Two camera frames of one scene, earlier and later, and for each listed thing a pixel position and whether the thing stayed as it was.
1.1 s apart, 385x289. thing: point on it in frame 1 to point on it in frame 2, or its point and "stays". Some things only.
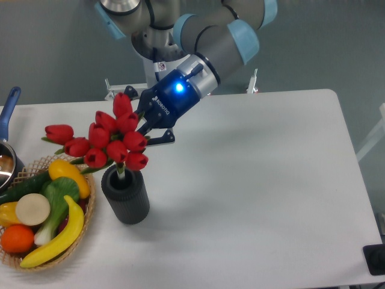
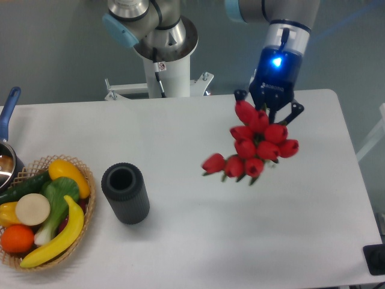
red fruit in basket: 64,224 stays
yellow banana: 74,230 stays
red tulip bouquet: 112,139 to 257,141
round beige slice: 32,209 stays
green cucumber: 33,184 stays
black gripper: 164,102 to 278,71
